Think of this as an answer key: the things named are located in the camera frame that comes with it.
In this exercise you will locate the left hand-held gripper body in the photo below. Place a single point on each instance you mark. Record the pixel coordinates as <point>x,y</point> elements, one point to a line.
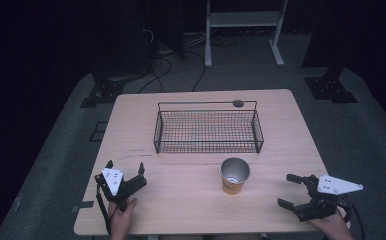
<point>116,183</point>

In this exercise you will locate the metal cup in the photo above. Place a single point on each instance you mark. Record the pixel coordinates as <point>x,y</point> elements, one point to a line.
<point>234,178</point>

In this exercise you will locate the white metal frame stand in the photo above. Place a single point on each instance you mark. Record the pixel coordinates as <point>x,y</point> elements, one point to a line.
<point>244,20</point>

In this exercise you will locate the black stand base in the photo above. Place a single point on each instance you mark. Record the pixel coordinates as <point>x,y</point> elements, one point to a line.
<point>331,88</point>
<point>104,91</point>

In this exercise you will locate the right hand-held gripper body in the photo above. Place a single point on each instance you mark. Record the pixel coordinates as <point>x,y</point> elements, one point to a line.
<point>324,196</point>

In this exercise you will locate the grey tape strip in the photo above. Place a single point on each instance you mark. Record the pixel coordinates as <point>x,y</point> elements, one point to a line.
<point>82,206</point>

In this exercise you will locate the round dark basket tag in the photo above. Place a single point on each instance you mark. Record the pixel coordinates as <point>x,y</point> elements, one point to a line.
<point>238,103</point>

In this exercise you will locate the person's left hand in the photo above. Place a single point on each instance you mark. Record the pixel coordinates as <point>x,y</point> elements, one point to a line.
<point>121,221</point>

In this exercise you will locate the person's right hand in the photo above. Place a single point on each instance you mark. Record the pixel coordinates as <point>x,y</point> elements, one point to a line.
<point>334,228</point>

